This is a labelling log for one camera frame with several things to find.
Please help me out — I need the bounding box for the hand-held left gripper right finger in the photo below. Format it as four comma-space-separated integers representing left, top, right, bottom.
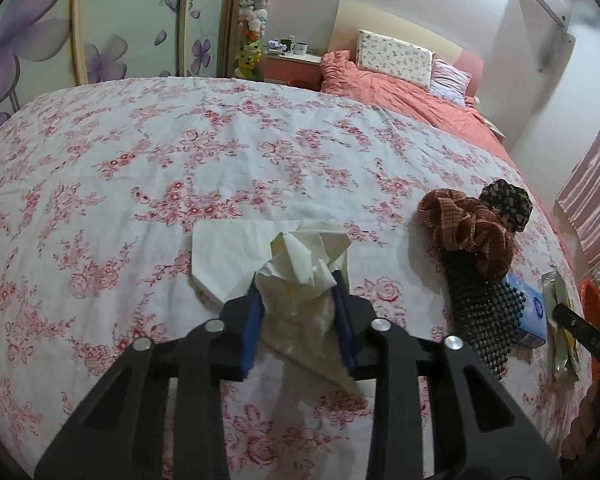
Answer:
330, 270, 563, 480

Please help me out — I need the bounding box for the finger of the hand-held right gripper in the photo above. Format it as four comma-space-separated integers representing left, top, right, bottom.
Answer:
552, 302, 595, 348

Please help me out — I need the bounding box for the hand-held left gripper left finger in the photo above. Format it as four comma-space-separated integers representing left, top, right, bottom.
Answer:
34, 282, 268, 480

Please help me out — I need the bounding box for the orange plastic basket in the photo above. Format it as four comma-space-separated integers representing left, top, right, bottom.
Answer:
576, 280, 600, 356

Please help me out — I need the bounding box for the white tissue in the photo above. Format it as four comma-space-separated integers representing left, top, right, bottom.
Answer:
191, 219, 369, 392

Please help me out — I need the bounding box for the person's right hand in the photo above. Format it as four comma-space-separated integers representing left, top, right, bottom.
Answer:
561, 380, 600, 462

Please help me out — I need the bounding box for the silver foil wrapper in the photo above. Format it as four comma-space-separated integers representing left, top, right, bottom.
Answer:
542, 270, 581, 384

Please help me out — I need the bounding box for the light blue tissue pack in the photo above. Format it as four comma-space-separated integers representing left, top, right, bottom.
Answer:
505, 274, 549, 349

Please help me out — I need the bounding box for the pink striped curtain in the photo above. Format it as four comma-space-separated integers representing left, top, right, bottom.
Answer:
555, 105, 600, 267

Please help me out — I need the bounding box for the black floral scrunchie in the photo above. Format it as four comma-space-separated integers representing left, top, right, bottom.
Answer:
480, 179, 534, 234

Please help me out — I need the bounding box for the brown checked scrunchie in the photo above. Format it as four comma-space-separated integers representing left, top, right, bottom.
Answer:
418, 189, 516, 281

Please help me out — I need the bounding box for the floral pink tablecloth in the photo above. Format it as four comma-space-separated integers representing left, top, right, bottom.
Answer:
0, 76, 597, 480

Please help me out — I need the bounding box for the pink white nightstand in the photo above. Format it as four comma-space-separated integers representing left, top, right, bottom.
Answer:
480, 115, 507, 142
262, 50, 327, 92

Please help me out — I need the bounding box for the orange duvet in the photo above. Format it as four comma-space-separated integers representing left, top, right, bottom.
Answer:
320, 50, 577, 257

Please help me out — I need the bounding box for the pink striped pillow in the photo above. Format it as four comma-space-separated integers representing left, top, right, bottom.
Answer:
430, 58, 474, 107

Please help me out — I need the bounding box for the white floral pillow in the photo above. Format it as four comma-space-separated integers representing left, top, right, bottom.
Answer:
356, 30, 435, 92

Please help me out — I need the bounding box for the white air conditioner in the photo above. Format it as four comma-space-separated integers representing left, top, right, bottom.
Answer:
512, 0, 579, 77

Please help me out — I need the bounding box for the column of plush toys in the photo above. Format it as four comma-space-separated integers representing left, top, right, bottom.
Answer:
234, 0, 270, 81

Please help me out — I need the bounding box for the cream pink headboard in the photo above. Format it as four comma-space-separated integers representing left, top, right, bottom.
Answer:
327, 0, 484, 99

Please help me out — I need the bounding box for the floral sliding door wardrobe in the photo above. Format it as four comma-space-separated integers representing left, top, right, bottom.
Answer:
0, 0, 242, 136

